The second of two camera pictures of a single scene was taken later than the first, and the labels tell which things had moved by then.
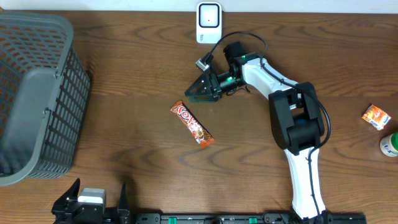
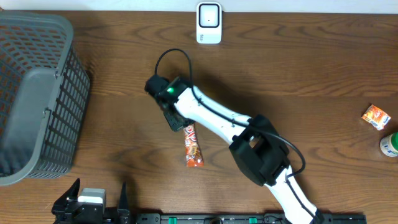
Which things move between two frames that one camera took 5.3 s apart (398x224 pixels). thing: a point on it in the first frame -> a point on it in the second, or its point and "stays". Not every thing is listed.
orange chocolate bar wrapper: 201,135 -> 193,157
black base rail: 249,218 stays
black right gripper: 216,91 -> 173,123
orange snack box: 376,116 stays
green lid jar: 388,145 stays
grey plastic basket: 44,88 stays
